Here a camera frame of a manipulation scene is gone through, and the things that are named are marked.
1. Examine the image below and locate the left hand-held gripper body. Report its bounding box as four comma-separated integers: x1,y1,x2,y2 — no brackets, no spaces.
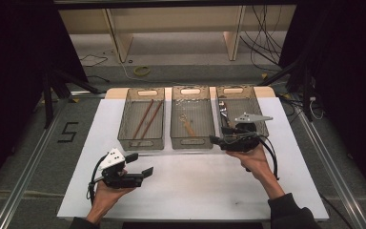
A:
98,147,145,190

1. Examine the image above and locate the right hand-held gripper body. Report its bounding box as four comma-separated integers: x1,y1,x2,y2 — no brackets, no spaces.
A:
218,112,275,153

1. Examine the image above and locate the wooden handled steel knife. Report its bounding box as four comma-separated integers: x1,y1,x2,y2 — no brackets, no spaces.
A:
223,113,235,129

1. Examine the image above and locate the smoky transparent plastic bin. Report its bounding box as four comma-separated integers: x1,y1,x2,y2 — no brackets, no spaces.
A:
214,85,270,149
170,85,216,151
117,87,166,151

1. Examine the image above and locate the wooden-handled utensil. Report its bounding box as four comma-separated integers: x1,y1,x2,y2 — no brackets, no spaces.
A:
178,114,197,137

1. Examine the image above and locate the brown wooden chopstick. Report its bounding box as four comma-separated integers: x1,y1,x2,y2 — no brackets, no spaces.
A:
139,99,165,141
132,98,155,141

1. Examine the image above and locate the person's left hand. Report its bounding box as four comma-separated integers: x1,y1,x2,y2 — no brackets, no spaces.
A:
91,179,136,213

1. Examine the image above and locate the person's right hand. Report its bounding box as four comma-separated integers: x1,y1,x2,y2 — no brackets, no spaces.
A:
226,143,272,184

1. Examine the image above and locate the black metal stand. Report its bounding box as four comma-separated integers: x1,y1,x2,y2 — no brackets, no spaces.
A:
257,58,315,122
42,66,103,129

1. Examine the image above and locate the yellow tape roll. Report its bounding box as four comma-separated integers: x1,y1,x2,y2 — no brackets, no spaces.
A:
133,65,152,77

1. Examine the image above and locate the black curtain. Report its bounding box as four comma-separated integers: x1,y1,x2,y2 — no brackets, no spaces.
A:
278,0,366,195
0,0,89,198

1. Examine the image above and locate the beige wooden desk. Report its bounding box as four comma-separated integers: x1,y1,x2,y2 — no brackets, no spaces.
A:
58,4,298,63

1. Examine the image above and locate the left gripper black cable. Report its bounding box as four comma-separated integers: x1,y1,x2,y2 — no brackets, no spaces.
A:
86,153,109,204

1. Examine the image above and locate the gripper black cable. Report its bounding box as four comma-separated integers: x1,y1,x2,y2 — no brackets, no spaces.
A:
86,153,109,204
256,134,281,181

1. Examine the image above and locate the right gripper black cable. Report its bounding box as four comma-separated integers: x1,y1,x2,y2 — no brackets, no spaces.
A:
256,134,281,181

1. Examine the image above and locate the aluminium floor rail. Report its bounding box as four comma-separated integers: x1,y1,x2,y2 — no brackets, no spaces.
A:
294,104,366,229
0,96,70,229

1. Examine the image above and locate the white floor cable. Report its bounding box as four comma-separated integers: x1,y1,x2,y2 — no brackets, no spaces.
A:
115,47,185,88

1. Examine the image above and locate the bundle of black cables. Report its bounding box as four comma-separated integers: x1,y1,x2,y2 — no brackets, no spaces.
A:
238,4,289,73

